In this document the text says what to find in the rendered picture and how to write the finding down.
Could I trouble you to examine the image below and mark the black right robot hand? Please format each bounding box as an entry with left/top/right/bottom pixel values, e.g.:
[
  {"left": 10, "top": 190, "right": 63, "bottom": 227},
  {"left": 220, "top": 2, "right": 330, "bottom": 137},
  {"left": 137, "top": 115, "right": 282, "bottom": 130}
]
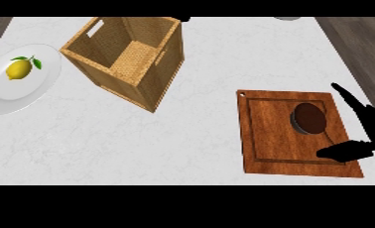
[{"left": 314, "top": 82, "right": 375, "bottom": 164}]

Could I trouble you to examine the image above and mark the chocolate cupcake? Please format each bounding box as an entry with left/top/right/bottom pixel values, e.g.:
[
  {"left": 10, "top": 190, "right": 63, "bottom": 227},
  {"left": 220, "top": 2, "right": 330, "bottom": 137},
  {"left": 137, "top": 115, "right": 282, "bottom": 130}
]
[{"left": 289, "top": 102, "right": 327, "bottom": 136}]

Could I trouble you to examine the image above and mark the brown wooden cutting board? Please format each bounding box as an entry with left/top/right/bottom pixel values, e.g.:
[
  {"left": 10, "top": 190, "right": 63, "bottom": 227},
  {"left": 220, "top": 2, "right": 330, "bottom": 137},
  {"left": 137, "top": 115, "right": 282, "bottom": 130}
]
[{"left": 236, "top": 88, "right": 366, "bottom": 178}]

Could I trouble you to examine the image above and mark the square wicker basket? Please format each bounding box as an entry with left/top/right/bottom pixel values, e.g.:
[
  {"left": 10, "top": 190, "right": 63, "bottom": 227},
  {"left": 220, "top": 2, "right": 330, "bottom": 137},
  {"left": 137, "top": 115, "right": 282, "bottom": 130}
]
[{"left": 59, "top": 17, "right": 186, "bottom": 114}]

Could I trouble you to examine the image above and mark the white plate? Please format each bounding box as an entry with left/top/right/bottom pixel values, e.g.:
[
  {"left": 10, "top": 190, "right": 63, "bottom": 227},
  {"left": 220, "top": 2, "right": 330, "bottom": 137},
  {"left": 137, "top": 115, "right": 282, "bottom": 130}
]
[{"left": 0, "top": 43, "right": 63, "bottom": 116}]

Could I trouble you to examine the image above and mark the yellow lemon with leaves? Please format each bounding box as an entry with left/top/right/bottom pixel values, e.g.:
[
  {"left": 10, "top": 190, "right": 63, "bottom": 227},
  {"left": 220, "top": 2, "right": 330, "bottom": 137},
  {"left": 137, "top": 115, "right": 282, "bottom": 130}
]
[{"left": 4, "top": 55, "right": 44, "bottom": 81}]

